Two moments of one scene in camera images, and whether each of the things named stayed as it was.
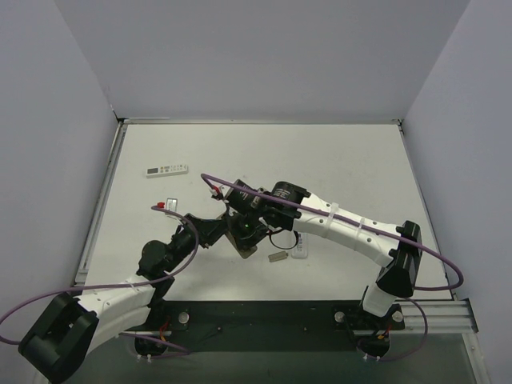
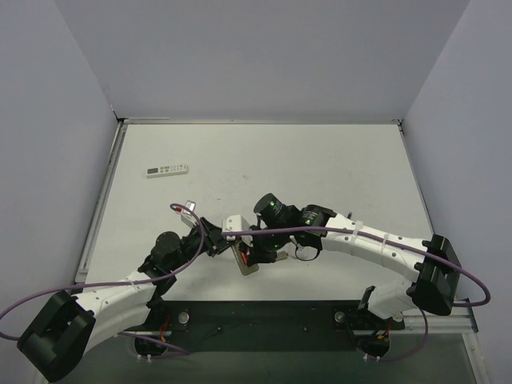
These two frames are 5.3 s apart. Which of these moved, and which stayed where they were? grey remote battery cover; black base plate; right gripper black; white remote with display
Moved: right gripper black
Stayed: grey remote battery cover; white remote with display; black base plate
